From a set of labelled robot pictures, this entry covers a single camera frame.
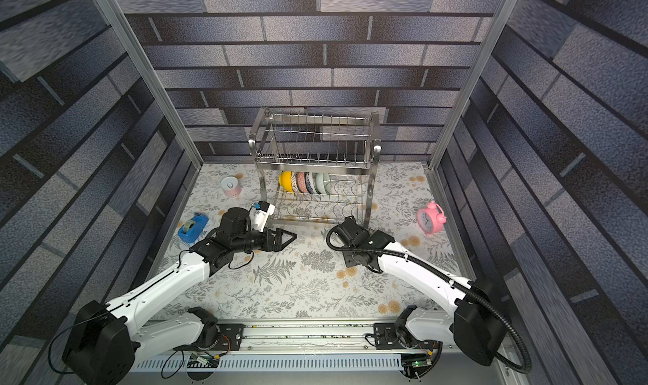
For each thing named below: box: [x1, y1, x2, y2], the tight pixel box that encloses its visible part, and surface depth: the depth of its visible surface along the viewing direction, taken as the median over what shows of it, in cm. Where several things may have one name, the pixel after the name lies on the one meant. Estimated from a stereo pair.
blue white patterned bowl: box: [304, 172, 315, 194], surface depth 101 cm
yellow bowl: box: [278, 170, 294, 193], surface depth 104 cm
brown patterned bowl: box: [296, 171, 306, 194], surface depth 101 cm
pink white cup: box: [221, 174, 243, 199], surface depth 109 cm
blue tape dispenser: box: [177, 211, 210, 244], surface depth 95 cm
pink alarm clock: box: [416, 200, 448, 234], surface depth 92 cm
